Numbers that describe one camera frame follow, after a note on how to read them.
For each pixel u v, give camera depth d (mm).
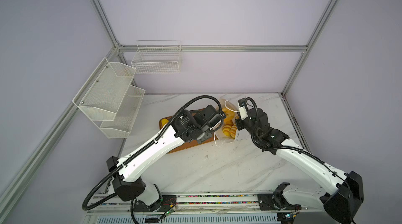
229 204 744
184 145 930
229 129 882
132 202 731
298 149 478
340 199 375
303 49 934
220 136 823
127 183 405
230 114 781
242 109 637
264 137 558
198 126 431
